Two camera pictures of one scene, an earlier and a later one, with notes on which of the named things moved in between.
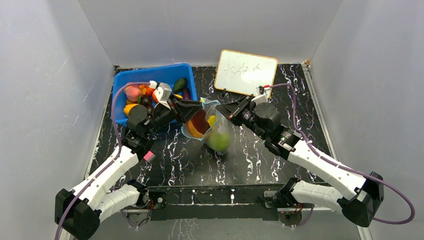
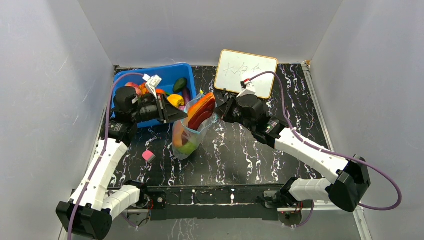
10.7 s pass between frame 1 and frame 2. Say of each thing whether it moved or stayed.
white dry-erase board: stayed
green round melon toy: moved
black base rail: stayed
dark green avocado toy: stayed
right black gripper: stayed
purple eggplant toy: stayed
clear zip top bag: moved
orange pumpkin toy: stayed
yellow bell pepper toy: moved
